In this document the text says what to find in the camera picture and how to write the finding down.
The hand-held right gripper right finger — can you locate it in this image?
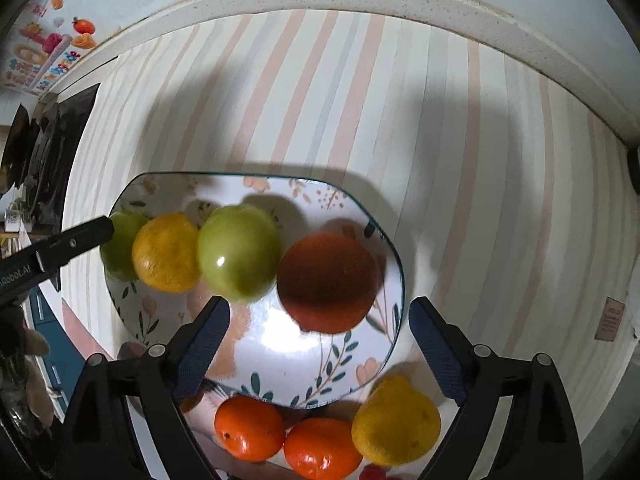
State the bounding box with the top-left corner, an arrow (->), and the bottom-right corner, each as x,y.
409,296 -> 586,480

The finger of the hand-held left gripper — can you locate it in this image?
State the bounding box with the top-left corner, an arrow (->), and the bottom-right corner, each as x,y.
35,216 -> 116,273

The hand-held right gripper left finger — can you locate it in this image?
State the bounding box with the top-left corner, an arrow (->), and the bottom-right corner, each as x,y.
56,296 -> 232,480

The yellow lemon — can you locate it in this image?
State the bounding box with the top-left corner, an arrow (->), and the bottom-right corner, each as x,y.
351,375 -> 442,467

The floral oval plate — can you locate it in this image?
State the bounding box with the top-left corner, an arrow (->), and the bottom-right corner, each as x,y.
102,172 -> 405,408

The orange tangerine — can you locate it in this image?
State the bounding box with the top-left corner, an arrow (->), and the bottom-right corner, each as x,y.
214,394 -> 287,462
283,416 -> 364,480

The green apple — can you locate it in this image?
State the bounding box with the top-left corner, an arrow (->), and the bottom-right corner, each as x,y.
196,204 -> 282,305
100,210 -> 151,282

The blue cabinet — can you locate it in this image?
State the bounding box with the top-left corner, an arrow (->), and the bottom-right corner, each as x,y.
27,287 -> 86,396

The black gas stove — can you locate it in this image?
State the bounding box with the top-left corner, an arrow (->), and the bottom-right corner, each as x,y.
22,82 -> 102,293

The yellow orange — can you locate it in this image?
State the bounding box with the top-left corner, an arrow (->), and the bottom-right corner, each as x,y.
131,212 -> 205,294

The dark wok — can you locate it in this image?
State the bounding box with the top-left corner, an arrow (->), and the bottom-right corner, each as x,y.
0,102 -> 31,196

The dark red apple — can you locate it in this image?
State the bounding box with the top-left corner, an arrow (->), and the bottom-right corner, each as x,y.
276,232 -> 379,334

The brown label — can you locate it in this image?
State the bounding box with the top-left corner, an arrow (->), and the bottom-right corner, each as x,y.
594,296 -> 627,343

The striped table mat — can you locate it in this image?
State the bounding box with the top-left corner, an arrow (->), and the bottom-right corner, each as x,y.
60,10 -> 636,480

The colourful wall sticker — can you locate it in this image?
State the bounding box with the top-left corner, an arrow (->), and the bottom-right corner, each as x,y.
2,0 -> 98,93

